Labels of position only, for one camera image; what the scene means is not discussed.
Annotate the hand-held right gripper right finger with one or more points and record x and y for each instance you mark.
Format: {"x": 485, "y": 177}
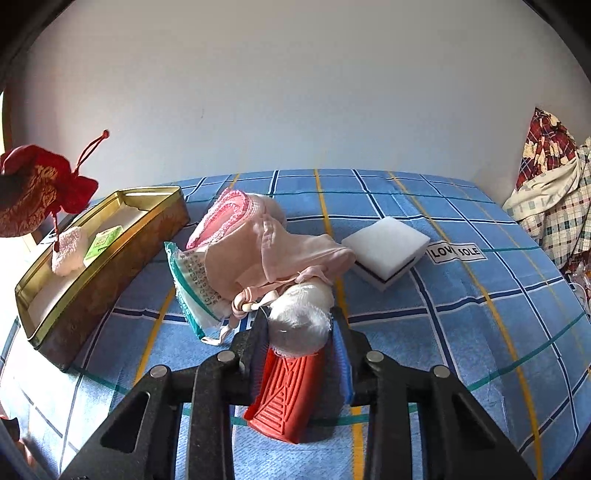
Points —
{"x": 345, "y": 374}

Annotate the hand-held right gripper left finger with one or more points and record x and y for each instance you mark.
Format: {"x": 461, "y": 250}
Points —
{"x": 249, "y": 351}

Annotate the white baby shoe red sole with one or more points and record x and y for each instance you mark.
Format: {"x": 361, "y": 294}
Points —
{"x": 300, "y": 318}

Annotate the light pink garment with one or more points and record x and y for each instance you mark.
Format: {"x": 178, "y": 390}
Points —
{"x": 277, "y": 254}

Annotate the pink crocheted hat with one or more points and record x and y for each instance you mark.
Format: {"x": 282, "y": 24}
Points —
{"x": 217, "y": 221}

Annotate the gold metal tin box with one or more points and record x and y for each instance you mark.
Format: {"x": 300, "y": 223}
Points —
{"x": 115, "y": 277}

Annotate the clear plastic bag green edge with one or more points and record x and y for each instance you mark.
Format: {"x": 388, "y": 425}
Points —
{"x": 194, "y": 290}

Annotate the blue plaid bed sheet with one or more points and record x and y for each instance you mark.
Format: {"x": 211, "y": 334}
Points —
{"x": 461, "y": 323}

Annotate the white foam block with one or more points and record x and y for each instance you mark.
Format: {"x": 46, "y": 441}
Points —
{"x": 388, "y": 244}

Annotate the small green packet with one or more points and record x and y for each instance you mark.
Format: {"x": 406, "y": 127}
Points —
{"x": 104, "y": 240}

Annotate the white plaid quilt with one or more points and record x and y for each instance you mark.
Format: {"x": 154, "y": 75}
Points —
{"x": 563, "y": 217}

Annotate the red plaid printed cloth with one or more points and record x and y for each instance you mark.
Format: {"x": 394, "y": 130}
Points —
{"x": 545, "y": 147}

